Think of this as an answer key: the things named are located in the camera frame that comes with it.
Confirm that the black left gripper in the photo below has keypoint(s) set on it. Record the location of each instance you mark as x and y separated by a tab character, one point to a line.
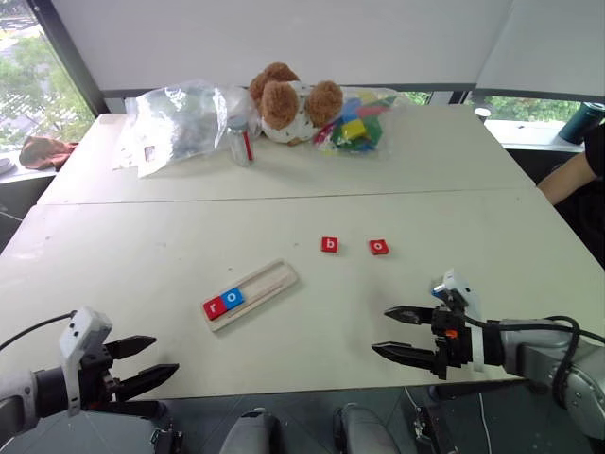
94	373

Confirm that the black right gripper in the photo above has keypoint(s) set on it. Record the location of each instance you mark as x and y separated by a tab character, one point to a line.
449	350

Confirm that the red letter tile o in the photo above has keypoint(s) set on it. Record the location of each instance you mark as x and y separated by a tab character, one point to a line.
379	247

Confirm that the red letter tile b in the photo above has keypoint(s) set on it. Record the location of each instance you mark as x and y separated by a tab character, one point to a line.
330	245

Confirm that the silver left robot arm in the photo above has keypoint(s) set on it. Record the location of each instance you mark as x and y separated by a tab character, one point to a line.
19	402

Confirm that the person bare forearm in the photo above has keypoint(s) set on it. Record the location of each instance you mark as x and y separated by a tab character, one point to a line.
565	177

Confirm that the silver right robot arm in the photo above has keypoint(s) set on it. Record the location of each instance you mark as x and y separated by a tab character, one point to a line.
534	350

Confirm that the red letter tile r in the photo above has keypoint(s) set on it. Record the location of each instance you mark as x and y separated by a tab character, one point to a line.
215	308

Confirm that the blue letter tile o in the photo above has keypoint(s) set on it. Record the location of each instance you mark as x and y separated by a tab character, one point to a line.
235	298

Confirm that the wooden letter tray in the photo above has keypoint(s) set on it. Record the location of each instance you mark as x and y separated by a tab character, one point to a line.
274	279

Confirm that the plastic bag of coloured blocks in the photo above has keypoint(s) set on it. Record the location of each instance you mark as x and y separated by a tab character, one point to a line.
361	125

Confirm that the grey rounded shape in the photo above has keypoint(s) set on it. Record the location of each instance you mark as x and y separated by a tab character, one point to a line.
364	430
250	432

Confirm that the brown cloth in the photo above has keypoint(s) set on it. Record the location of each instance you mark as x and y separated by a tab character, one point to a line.
42	151

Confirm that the small white cup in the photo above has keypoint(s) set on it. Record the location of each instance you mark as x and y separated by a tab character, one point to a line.
482	112

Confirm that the clear jar with red label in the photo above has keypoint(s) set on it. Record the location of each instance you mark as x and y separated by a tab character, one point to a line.
241	146

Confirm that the clear plastic bag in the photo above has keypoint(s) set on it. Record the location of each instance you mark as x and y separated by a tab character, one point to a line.
184	123

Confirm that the brown teddy bear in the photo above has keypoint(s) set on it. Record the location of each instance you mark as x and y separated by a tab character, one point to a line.
281	101

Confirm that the dark green tumbler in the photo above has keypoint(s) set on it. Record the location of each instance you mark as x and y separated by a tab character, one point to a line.
581	123

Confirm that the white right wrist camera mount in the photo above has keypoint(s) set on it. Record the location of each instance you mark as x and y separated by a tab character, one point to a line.
461	286

